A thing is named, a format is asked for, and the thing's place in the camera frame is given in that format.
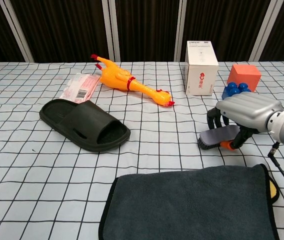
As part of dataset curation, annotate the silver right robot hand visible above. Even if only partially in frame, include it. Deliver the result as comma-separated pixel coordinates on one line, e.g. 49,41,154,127
206,92,284,151

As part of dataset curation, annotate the grey cleaning brush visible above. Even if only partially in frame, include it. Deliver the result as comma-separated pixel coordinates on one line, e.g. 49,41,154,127
198,124,242,151

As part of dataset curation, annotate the black rubber slipper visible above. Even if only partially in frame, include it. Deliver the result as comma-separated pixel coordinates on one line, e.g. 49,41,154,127
39,98,132,154

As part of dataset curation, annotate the blue building block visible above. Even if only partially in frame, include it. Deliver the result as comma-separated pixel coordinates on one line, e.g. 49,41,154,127
221,82,253,101

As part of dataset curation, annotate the orange foam cube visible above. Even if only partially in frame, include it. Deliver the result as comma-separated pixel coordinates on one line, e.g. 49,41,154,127
226,63,262,94

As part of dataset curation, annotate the white cardboard box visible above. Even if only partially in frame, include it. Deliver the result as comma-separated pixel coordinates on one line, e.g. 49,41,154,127
184,40,219,97

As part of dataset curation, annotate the white black checkered tablecloth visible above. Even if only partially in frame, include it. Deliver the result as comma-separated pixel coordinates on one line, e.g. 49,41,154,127
0,60,284,240

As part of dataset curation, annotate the dark grey towel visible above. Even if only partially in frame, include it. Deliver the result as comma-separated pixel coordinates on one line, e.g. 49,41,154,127
98,163,281,240

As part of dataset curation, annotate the yellow rubber chicken toy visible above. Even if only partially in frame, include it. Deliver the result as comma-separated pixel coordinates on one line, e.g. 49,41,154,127
90,53,176,108

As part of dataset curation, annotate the pink plastic packet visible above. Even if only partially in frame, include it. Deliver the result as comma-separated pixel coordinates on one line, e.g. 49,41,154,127
59,72,101,104

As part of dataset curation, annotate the white partition post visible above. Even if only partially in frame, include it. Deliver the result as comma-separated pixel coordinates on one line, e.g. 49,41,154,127
174,0,191,62
101,0,121,62
248,0,284,62
0,0,35,63

